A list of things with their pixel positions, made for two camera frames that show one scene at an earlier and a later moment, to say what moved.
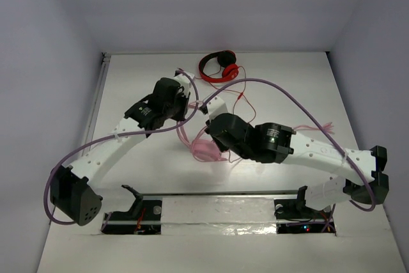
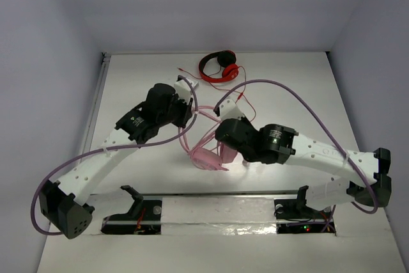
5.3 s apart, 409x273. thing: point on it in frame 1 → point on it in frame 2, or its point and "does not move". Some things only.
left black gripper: x=184 y=103 does not move
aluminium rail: x=280 y=194 does not move
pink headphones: x=202 y=149 → x=206 y=158
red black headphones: x=227 y=60 does not move
